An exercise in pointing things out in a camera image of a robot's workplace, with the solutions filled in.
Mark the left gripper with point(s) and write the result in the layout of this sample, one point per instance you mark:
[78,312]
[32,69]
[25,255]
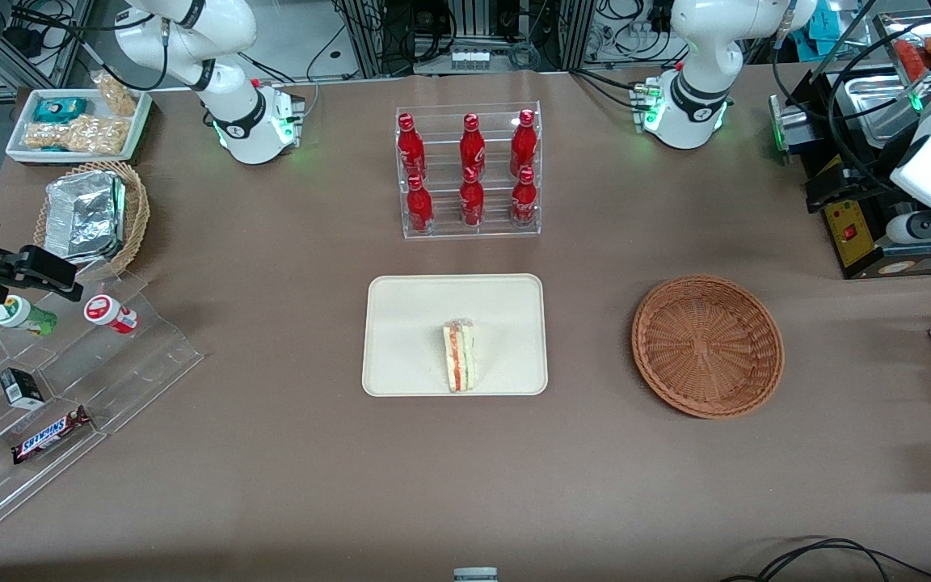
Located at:
[872,171]

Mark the triangular sandwich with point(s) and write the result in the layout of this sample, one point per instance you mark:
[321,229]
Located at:
[461,356]

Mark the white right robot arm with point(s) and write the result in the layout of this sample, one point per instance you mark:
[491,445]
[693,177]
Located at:
[231,81]

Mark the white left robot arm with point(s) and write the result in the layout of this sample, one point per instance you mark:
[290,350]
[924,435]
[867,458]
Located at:
[704,73]

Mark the light tan wicker basket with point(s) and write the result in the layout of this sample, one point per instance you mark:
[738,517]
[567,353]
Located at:
[136,218]

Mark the white rectangular snack tray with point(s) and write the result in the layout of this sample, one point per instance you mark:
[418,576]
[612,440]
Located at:
[138,129]

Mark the brown wicker basket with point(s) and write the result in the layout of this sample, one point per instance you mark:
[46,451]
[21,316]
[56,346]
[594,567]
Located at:
[708,347]

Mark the cream plastic tray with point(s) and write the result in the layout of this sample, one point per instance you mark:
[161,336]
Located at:
[409,335]

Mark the green drink bottle white cap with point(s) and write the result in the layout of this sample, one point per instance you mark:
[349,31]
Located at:
[25,315]

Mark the black food warmer cabinet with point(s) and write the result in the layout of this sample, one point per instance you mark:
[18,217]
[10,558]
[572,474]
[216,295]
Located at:
[849,234]

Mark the silver foil packet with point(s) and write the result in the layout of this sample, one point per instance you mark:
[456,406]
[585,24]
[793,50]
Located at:
[82,217]

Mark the red drink bottle white cap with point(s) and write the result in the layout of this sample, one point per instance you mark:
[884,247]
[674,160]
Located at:
[110,314]

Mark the small black box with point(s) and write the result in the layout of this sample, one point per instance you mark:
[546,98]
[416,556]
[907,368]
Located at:
[23,388]

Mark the clear acrylic stepped display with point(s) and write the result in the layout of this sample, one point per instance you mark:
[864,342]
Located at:
[134,364]

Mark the large clear nut snack bag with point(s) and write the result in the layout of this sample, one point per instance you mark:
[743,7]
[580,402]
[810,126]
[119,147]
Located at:
[77,136]

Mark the orange food in warmer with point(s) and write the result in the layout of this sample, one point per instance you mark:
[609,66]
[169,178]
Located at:
[910,56]

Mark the snickers chocolate bar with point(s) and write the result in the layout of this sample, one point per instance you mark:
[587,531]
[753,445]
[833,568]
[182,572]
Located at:
[52,434]

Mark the teal snack packet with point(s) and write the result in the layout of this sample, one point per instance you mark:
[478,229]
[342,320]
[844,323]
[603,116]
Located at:
[60,109]

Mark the teal cardboard box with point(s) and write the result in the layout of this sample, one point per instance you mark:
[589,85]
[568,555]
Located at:
[833,20]

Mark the small clear nut snack bag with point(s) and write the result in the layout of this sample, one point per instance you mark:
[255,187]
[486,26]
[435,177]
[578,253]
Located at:
[116,95]

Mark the red cola bottle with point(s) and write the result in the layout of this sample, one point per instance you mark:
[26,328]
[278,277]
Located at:
[410,149]
[419,208]
[523,145]
[472,147]
[524,202]
[472,204]

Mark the white power strip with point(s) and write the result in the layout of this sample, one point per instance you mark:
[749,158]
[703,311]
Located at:
[469,58]

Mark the clear acrylic bottle rack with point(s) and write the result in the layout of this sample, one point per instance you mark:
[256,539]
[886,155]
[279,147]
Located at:
[445,232]

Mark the small grey device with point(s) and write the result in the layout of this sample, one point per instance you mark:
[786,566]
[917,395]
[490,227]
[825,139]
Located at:
[475,575]

